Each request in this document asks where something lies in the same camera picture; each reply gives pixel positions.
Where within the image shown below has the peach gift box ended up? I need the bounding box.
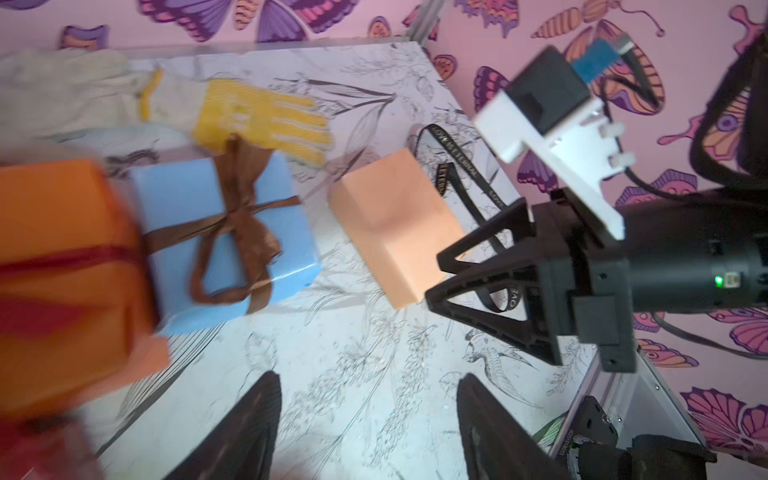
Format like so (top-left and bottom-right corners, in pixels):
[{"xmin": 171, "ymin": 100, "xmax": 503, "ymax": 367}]
[{"xmin": 329, "ymin": 149, "xmax": 465, "ymax": 310}]

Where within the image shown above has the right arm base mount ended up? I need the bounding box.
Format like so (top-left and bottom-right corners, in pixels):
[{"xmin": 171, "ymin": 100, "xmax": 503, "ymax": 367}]
[{"xmin": 553, "ymin": 396, "xmax": 717, "ymax": 480}]

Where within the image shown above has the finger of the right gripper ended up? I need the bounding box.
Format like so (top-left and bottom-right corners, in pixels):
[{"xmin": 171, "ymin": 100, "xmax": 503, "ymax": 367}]
[
  {"xmin": 425, "ymin": 263, "xmax": 561, "ymax": 366},
  {"xmin": 437, "ymin": 197, "xmax": 536, "ymax": 279}
]

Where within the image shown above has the dark red gift box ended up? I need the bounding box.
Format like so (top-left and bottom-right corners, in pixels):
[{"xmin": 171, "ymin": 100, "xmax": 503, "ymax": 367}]
[{"xmin": 1, "ymin": 416, "xmax": 104, "ymax": 479}]

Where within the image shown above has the white work glove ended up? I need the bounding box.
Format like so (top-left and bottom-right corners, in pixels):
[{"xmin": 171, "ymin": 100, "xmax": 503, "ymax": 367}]
[{"xmin": 1, "ymin": 49, "xmax": 152, "ymax": 144}]

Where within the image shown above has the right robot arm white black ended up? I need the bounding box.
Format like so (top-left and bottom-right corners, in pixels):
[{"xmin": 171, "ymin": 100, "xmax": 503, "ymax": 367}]
[{"xmin": 425, "ymin": 34, "xmax": 767, "ymax": 373}]

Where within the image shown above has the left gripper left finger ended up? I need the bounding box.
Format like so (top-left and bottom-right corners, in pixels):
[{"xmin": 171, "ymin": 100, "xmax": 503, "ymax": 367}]
[{"xmin": 166, "ymin": 371, "xmax": 282, "ymax": 479}]

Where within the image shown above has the large orange gift box back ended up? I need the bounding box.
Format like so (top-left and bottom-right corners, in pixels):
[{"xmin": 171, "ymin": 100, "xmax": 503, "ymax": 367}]
[{"xmin": 1, "ymin": 160, "xmax": 170, "ymax": 420}]

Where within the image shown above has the red ribbon on back box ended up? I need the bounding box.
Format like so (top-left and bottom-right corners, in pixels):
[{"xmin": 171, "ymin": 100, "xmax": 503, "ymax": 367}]
[{"xmin": 1, "ymin": 245, "xmax": 152, "ymax": 339}]

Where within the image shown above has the light blue gift box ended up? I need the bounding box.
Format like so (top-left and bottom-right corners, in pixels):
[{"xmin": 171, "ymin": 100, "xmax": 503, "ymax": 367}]
[{"xmin": 128, "ymin": 149, "xmax": 323, "ymax": 337}]

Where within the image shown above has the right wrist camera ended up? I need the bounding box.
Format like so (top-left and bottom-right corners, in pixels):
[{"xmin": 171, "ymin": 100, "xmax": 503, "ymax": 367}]
[{"xmin": 473, "ymin": 34, "xmax": 636, "ymax": 241}]

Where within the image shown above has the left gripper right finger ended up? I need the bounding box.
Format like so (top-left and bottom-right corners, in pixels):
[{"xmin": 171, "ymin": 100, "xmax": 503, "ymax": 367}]
[{"xmin": 456, "ymin": 374, "xmax": 569, "ymax": 480}]

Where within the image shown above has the brown ribbon bow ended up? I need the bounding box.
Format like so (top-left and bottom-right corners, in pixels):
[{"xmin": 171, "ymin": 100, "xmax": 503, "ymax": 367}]
[{"xmin": 143, "ymin": 134, "xmax": 301, "ymax": 314}]

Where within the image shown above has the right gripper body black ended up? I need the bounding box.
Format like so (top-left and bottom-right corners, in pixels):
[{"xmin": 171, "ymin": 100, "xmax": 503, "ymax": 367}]
[{"xmin": 532, "ymin": 189, "xmax": 637, "ymax": 373}]

